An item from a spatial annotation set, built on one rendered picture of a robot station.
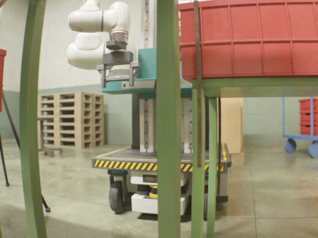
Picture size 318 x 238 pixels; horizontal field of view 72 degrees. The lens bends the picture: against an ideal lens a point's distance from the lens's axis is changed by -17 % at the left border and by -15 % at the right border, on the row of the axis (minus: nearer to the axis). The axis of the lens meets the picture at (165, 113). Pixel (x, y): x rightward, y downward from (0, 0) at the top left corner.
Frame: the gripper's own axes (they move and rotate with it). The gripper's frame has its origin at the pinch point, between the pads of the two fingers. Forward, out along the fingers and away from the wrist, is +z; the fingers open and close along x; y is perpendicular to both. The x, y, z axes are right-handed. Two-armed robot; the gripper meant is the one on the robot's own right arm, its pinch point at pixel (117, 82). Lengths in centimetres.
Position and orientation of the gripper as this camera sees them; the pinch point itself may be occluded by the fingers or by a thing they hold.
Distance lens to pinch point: 112.8
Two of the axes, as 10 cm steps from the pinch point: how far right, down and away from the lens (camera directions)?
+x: -9.8, 0.1, 2.1
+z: 0.1, 10.0, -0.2
